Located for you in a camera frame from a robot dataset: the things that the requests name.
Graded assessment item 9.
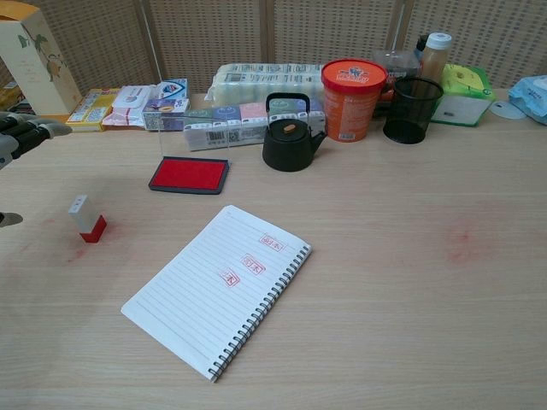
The woven folding screen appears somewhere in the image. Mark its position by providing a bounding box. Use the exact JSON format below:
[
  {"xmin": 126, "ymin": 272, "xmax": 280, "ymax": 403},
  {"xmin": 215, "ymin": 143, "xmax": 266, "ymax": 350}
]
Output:
[{"xmin": 0, "ymin": 0, "xmax": 547, "ymax": 95}]

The light blue wet wipes pack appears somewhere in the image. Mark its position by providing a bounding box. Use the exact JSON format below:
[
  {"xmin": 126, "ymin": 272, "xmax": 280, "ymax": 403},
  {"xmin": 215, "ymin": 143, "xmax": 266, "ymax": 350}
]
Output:
[{"xmin": 507, "ymin": 75, "xmax": 547, "ymax": 120}]

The brown bottle white cap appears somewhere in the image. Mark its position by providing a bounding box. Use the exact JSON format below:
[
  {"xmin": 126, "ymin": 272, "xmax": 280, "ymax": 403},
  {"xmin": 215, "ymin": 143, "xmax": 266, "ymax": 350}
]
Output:
[{"xmin": 421, "ymin": 32, "xmax": 453, "ymax": 82}]

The black mesh pen holder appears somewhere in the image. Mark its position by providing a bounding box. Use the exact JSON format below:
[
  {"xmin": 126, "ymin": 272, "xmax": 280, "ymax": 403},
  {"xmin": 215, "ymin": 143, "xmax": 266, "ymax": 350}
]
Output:
[{"xmin": 382, "ymin": 77, "xmax": 444, "ymax": 145}]

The white red stamp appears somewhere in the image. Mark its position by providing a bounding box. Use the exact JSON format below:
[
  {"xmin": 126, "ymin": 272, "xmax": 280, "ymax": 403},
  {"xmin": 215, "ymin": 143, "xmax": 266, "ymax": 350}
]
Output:
[{"xmin": 68, "ymin": 195, "xmax": 108, "ymax": 244}]

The gold foil pack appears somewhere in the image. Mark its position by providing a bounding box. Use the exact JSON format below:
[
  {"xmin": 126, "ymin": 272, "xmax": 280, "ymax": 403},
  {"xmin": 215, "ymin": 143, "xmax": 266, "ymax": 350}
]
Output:
[{"xmin": 0, "ymin": 83, "xmax": 22, "ymax": 110}]

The yellow flat box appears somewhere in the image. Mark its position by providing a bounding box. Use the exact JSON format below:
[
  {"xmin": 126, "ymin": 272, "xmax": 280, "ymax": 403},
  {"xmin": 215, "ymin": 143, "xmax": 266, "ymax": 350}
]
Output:
[{"xmin": 65, "ymin": 88, "xmax": 121, "ymax": 132}]

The clear plastic food container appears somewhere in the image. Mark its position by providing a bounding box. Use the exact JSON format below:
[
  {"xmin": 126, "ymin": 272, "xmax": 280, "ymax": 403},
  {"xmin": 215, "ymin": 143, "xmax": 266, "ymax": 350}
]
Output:
[{"xmin": 371, "ymin": 49, "xmax": 422, "ymax": 119}]

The white round plastic lid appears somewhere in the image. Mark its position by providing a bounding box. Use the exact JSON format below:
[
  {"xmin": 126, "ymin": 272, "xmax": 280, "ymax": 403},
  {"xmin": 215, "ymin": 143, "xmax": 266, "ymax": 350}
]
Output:
[{"xmin": 489, "ymin": 100, "xmax": 527, "ymax": 120}]

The black teapot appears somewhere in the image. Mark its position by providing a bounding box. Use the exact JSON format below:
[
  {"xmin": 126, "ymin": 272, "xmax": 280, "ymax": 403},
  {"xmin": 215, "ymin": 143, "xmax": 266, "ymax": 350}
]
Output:
[{"xmin": 262, "ymin": 92, "xmax": 329, "ymax": 173}]

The purple small box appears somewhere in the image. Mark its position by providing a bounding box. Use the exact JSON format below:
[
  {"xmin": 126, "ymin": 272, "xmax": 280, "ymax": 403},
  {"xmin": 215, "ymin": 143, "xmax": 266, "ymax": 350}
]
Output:
[{"xmin": 142, "ymin": 97, "xmax": 191, "ymax": 132}]

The pink wet wipes pack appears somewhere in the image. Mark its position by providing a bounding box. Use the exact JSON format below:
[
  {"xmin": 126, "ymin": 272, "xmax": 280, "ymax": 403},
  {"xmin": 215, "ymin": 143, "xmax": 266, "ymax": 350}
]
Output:
[{"xmin": 102, "ymin": 84, "xmax": 160, "ymax": 129}]

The multicolour pocket tissue row pack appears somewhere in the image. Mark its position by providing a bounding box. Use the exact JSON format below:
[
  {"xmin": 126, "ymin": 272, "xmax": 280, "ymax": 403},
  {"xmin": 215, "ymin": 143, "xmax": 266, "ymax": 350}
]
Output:
[{"xmin": 183, "ymin": 101, "xmax": 326, "ymax": 153}]

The green tissue pack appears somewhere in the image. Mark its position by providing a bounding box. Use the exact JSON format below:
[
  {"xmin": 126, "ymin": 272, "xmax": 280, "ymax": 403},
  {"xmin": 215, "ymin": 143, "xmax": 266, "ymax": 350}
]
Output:
[{"xmin": 430, "ymin": 63, "xmax": 497, "ymax": 128}]

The white spiral notebook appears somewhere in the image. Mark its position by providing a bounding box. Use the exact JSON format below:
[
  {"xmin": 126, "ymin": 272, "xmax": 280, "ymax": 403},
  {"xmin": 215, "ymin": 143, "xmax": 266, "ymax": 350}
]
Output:
[{"xmin": 121, "ymin": 204, "xmax": 312, "ymax": 384}]

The blue and white soap box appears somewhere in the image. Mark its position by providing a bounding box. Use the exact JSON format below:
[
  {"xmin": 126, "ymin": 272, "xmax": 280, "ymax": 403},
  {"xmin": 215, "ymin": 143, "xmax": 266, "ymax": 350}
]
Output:
[{"xmin": 154, "ymin": 78, "xmax": 189, "ymax": 103}]

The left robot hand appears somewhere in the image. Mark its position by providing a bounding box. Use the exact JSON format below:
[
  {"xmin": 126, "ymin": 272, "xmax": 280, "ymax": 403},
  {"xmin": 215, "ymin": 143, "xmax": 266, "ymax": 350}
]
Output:
[{"xmin": 0, "ymin": 111, "xmax": 73, "ymax": 230}]

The tall cream gift box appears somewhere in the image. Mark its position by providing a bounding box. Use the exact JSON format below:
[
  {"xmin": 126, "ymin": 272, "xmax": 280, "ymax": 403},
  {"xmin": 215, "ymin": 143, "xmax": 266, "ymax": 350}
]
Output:
[{"xmin": 0, "ymin": 1, "xmax": 83, "ymax": 126}]

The dark bottle black cap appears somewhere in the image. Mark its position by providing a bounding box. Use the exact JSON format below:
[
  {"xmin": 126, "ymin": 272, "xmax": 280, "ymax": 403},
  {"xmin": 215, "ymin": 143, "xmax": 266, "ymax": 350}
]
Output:
[{"xmin": 413, "ymin": 33, "xmax": 430, "ymax": 63}]

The red ink pad clear lid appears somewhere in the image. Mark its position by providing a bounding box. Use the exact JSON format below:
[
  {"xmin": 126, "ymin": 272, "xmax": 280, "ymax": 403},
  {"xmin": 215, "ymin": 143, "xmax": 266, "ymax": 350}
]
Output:
[{"xmin": 148, "ymin": 114, "xmax": 234, "ymax": 196}]

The large clear tissue pack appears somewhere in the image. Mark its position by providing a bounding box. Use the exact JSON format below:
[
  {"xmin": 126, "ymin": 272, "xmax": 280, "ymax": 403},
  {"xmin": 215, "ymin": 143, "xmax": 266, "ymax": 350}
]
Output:
[{"xmin": 207, "ymin": 62, "xmax": 326, "ymax": 108}]

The orange instant noodle cup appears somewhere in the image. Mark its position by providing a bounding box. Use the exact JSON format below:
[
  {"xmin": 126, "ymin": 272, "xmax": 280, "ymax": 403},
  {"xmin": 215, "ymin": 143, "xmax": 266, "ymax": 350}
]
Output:
[{"xmin": 321, "ymin": 58, "xmax": 389, "ymax": 143}]

